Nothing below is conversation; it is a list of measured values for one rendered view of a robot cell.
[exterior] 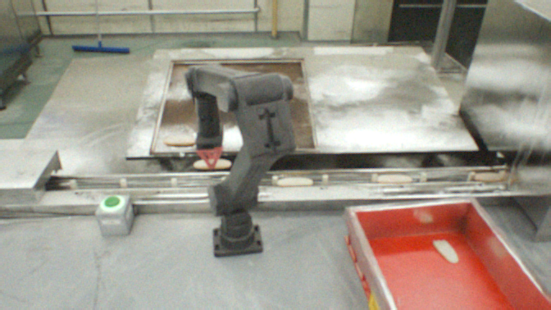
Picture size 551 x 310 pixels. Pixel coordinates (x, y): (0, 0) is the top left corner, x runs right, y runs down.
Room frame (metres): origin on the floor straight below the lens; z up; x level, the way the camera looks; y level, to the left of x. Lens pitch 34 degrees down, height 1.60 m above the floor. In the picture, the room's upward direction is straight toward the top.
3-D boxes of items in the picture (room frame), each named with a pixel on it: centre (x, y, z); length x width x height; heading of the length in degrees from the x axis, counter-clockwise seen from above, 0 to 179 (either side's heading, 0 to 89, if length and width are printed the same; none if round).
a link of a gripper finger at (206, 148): (0.95, 0.15, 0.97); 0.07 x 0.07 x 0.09; 2
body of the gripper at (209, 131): (0.96, 0.15, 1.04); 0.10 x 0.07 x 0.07; 2
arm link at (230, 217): (0.78, 0.08, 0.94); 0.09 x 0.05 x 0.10; 21
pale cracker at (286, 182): (0.97, -0.08, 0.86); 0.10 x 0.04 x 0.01; 92
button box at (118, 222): (0.83, 0.38, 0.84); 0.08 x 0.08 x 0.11; 2
